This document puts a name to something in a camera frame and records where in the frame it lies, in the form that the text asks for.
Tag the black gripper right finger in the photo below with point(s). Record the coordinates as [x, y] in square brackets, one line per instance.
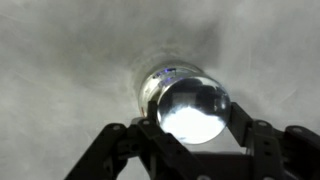
[276, 153]

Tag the clear glass jar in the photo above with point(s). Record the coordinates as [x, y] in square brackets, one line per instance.
[195, 113]

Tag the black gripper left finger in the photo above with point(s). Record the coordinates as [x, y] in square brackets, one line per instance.
[156, 150]

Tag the silver candle tin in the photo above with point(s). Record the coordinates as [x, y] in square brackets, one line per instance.
[151, 86]

